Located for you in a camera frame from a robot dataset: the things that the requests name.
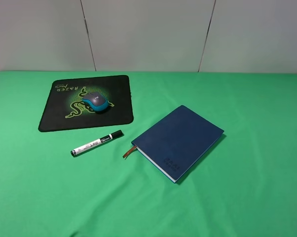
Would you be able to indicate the white black-capped marker pen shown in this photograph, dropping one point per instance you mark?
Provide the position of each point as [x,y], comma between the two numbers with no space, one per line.
[84,148]

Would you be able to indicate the grey and blue computer mouse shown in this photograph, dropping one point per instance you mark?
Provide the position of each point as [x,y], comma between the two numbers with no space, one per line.
[96,101]

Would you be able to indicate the dark blue notebook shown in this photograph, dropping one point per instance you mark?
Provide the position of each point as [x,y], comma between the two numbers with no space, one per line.
[177,142]

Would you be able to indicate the black green-logo mouse pad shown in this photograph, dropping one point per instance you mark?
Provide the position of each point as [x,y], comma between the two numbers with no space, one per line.
[66,110]

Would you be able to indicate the green tablecloth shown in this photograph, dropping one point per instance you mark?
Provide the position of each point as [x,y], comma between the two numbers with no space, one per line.
[245,186]

